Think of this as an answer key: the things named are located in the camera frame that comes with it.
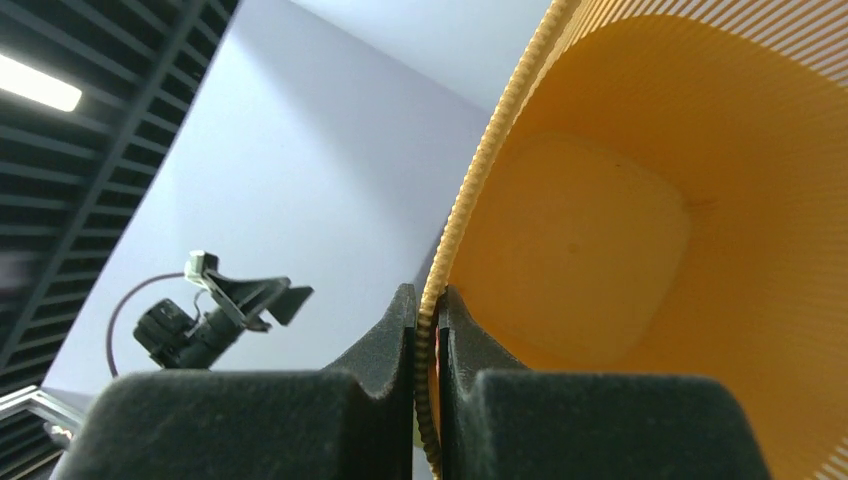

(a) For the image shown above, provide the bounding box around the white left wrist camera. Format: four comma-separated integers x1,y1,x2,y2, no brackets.
183,250,219,289

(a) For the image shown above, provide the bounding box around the aluminium frame rail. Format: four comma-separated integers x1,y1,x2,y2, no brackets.
0,385,91,480

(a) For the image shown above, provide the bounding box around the yellow slatted plastic basket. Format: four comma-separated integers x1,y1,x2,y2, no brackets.
415,1,847,479

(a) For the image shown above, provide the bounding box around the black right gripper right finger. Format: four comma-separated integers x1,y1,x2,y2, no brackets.
437,288,770,479

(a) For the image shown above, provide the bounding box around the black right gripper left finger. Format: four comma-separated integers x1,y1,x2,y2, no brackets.
56,284,417,480

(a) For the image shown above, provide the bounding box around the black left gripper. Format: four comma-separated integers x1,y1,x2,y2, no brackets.
133,270,314,369

